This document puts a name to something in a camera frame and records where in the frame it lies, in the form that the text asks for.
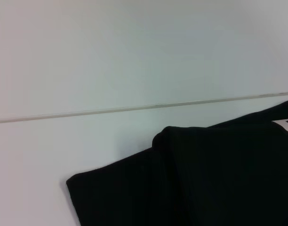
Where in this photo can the black t-shirt with white print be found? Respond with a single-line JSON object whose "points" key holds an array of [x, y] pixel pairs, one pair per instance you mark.
{"points": [[193, 176]]}

